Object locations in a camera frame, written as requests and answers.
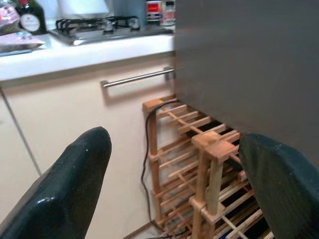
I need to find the steel gas hob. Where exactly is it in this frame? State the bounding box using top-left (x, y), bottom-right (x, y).
top-left (48, 15), bottom-right (173, 47)

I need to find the pink wrapped package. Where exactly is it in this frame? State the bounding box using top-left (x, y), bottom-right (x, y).
top-left (0, 4), bottom-right (21, 33)

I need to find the red-labelled jar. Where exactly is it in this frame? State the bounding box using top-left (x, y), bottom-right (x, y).
top-left (146, 0), bottom-right (161, 26)

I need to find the black power cable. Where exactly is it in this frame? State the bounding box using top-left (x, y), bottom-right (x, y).
top-left (140, 99), bottom-right (180, 234)

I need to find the steel cabinet handle bar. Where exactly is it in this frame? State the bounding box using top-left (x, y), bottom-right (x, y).
top-left (100, 66), bottom-right (175, 89)

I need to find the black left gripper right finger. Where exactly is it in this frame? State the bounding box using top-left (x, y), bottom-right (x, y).
top-left (238, 133), bottom-right (319, 239)

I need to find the wooden slatted rack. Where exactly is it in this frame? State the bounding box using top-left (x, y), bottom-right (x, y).
top-left (142, 94), bottom-right (276, 239)

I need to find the grey mini fridge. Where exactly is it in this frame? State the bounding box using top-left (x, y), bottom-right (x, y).
top-left (173, 0), bottom-right (319, 181)

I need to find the pink snack packet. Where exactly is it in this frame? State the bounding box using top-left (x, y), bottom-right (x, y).
top-left (0, 33), bottom-right (46, 54)

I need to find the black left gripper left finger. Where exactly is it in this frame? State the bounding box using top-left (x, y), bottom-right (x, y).
top-left (0, 126), bottom-right (113, 239)

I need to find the beige kitchen cabinet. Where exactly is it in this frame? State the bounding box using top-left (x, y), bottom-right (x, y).
top-left (0, 33), bottom-right (176, 239)

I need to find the dark bottle white label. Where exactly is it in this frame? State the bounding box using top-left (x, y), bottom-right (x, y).
top-left (15, 0), bottom-right (48, 36)

